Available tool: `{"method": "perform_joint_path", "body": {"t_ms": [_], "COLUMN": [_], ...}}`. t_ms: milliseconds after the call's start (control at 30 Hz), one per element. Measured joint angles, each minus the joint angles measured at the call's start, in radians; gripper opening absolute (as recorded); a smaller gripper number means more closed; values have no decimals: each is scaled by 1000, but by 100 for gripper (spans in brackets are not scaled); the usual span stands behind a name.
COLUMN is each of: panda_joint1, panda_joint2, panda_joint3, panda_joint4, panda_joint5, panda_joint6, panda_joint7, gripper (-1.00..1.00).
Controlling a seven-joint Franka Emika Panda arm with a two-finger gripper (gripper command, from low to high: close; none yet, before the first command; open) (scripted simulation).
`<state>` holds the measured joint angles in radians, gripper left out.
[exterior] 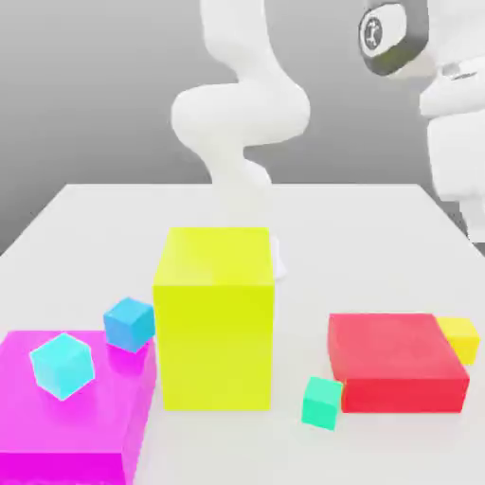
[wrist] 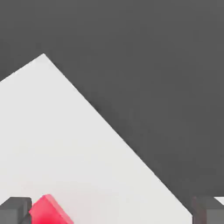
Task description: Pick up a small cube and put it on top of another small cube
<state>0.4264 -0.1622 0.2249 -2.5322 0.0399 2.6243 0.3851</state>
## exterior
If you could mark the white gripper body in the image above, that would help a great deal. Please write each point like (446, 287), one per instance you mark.
(460, 159)

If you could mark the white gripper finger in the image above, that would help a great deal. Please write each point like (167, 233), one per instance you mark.
(475, 221)

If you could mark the small yellow cube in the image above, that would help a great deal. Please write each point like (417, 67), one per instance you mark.
(462, 337)

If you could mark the small green cube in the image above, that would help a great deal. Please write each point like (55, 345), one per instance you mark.
(321, 403)

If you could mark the small blue cube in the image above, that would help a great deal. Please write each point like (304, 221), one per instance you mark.
(129, 326)

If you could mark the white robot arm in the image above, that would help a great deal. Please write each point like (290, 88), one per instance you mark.
(238, 113)

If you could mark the large red box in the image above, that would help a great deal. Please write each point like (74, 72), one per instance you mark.
(394, 352)

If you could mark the small cyan cube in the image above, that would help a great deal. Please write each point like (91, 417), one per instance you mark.
(62, 365)

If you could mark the large yellow box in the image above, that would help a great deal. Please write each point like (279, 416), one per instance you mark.
(214, 322)

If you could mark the large magenta box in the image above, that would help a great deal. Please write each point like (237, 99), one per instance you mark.
(72, 435)

